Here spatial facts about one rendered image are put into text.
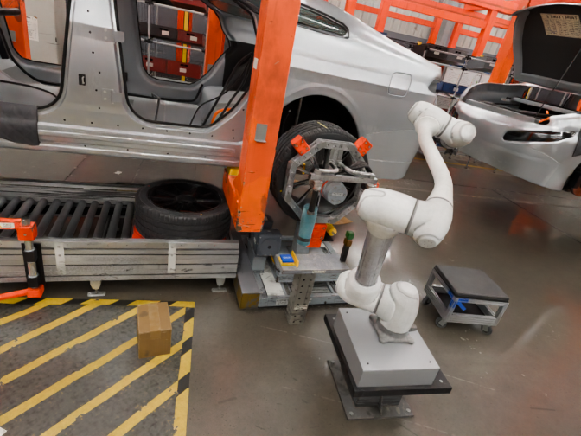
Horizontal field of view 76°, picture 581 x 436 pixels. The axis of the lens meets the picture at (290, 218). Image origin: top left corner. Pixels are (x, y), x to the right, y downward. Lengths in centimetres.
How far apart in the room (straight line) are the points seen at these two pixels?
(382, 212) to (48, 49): 593
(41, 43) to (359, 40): 497
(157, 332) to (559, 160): 390
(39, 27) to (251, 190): 503
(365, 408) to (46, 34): 612
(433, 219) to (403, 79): 174
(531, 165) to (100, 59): 388
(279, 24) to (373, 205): 106
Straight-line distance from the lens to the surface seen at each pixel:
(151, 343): 213
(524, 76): 596
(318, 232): 245
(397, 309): 181
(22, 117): 267
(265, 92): 201
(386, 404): 220
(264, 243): 253
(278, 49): 200
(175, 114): 332
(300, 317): 243
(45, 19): 666
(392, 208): 132
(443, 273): 286
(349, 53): 271
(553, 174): 453
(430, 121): 171
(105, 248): 242
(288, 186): 223
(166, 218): 242
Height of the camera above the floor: 161
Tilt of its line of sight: 25 degrees down
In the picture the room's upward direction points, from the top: 12 degrees clockwise
